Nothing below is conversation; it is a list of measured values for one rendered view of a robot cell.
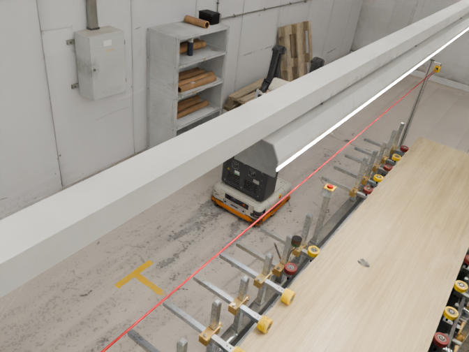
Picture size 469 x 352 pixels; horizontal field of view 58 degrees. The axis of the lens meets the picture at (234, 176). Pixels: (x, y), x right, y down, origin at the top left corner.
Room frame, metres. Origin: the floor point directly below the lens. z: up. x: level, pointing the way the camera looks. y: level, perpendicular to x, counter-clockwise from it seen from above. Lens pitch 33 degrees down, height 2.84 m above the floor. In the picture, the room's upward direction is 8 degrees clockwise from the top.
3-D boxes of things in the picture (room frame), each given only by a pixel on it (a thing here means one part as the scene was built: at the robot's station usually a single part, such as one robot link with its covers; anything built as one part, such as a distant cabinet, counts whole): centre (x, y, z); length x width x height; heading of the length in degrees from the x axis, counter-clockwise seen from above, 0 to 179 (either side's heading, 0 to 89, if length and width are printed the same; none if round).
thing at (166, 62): (4.81, 0.70, 0.78); 0.90 x 0.45 x 1.55; 148
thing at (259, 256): (2.08, -0.26, 0.84); 0.43 x 0.03 x 0.04; 58
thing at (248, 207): (3.50, -0.06, 0.23); 0.41 x 0.02 x 0.08; 57
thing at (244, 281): (1.62, -0.13, 0.89); 0.04 x 0.04 x 0.48; 58
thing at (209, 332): (1.39, 0.02, 0.95); 0.14 x 0.06 x 0.05; 148
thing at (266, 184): (3.71, -0.17, 0.59); 0.55 x 0.34 x 0.83; 57
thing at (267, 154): (1.87, -0.68, 2.34); 2.40 x 0.12 x 0.08; 148
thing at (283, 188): (3.79, -0.22, 0.16); 0.67 x 0.64 x 0.25; 147
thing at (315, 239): (2.47, -0.67, 0.93); 0.05 x 0.05 x 0.45; 58
